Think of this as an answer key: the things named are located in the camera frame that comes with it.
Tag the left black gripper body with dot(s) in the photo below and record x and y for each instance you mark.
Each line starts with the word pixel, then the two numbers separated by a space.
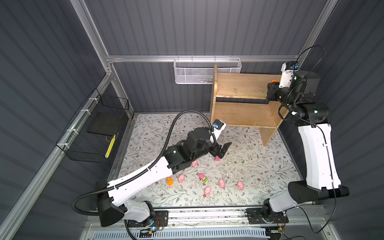
pixel 215 149

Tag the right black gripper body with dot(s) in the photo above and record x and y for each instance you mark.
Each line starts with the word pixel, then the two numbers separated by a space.
pixel 273 94

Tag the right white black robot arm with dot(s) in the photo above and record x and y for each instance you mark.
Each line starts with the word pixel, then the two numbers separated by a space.
pixel 295 92

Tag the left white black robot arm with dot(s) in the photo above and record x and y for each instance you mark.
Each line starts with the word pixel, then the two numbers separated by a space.
pixel 117 204

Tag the wooden two-tier shelf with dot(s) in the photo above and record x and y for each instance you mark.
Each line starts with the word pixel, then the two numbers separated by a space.
pixel 240 100

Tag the pink toy pig upper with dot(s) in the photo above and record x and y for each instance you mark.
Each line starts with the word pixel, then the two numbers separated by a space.
pixel 194 164

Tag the pink toy pig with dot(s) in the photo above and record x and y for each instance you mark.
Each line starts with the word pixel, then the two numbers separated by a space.
pixel 222 183
pixel 207 191
pixel 240 185
pixel 194 164
pixel 181 178

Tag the pink toy pig middle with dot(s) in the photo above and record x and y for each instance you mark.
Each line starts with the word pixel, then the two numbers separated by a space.
pixel 222 183

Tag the floral patterned table mat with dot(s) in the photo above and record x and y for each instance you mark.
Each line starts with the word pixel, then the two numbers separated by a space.
pixel 264 170

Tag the pink toy pig bottom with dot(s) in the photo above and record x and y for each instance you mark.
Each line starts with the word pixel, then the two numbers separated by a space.
pixel 207 191

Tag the pink toy pig right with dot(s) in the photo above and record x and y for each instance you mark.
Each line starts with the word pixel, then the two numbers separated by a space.
pixel 240 185

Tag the pink toy pig left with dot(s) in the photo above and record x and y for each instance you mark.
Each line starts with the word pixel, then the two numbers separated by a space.
pixel 181 178

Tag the orange toy car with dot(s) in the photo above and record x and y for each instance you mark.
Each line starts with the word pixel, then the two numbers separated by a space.
pixel 170 181

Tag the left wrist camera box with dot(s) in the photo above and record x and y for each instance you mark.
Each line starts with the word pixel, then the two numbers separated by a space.
pixel 218 127

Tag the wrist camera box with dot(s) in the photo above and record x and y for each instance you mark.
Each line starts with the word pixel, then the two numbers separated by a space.
pixel 218 127
pixel 287 76

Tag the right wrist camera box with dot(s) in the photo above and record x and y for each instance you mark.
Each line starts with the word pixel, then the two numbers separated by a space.
pixel 287 76

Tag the white wire mesh basket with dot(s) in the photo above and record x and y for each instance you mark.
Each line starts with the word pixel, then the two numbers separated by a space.
pixel 200 71

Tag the white perforated cable tray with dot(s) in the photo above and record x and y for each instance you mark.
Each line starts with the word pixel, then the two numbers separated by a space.
pixel 237 233

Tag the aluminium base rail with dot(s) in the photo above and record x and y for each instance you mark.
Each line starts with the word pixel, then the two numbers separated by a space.
pixel 235 216

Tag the black wire mesh basket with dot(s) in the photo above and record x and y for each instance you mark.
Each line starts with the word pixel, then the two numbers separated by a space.
pixel 101 117

